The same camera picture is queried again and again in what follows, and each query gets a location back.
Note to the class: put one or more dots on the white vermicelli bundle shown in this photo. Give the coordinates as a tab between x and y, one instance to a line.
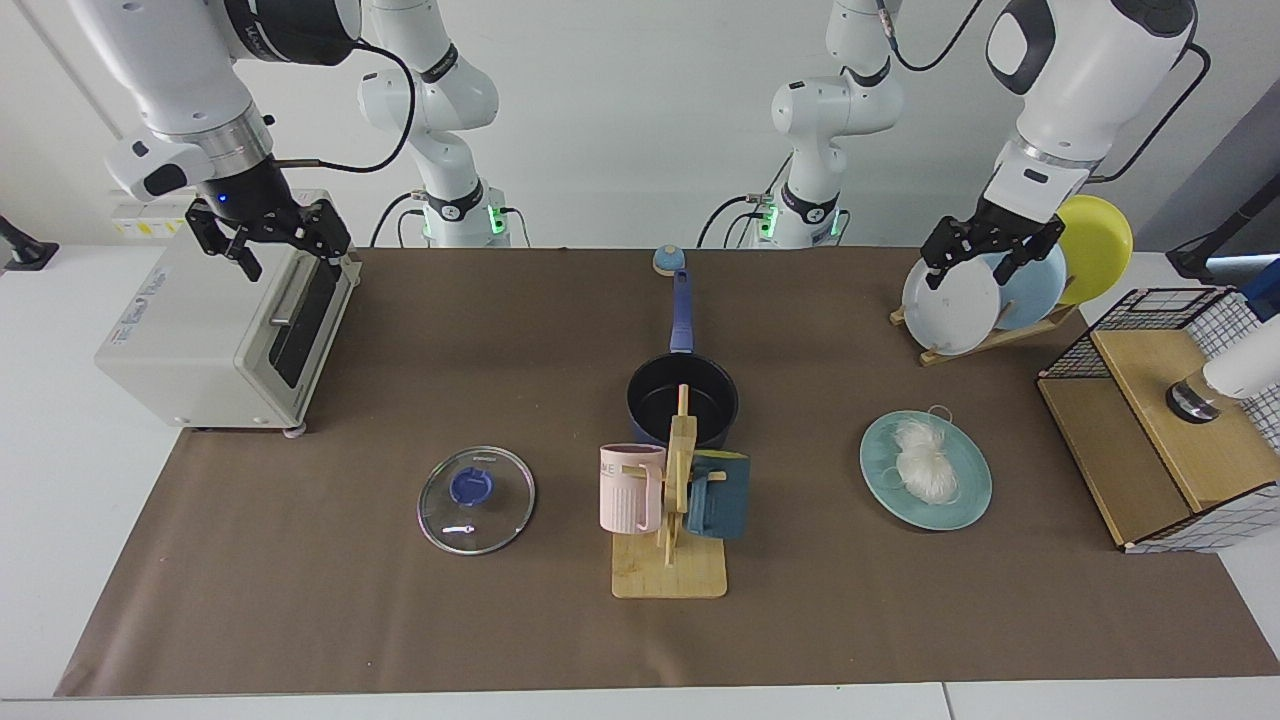
920	465

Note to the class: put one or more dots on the glass lid with blue knob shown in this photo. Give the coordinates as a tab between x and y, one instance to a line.
470	487

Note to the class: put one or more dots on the light blue plate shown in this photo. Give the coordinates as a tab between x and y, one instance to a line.
1035	295

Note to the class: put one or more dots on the white plate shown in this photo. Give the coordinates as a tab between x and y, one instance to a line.
950	315

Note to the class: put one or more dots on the wooden plate rack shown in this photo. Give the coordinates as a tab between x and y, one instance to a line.
1000	338

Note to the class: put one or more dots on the yellow plate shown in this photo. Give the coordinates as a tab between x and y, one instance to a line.
1095	250

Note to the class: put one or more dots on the teal green plate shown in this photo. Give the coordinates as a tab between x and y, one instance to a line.
882	490

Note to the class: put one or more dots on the pale toaster oven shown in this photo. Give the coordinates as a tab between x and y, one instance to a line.
180	330

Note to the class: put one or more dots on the white cylindrical device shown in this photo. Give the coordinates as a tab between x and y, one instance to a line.
1245	368

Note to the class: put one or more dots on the small blue round thing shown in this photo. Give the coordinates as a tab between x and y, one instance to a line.
669	262

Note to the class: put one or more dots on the dark teal cup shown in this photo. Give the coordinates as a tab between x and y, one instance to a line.
722	505

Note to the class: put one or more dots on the brown table cloth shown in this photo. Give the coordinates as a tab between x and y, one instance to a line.
300	600

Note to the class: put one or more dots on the pink ribbed cup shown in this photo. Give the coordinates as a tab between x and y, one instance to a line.
625	500

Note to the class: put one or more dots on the wooden cup stand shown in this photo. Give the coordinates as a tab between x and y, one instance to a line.
670	575

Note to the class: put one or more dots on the white wall socket strip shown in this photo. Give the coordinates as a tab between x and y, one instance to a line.
150	222

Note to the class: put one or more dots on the black clamp mount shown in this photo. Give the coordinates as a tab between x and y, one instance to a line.
25	250

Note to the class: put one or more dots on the blue bracket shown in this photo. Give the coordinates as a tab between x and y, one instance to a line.
1265	295

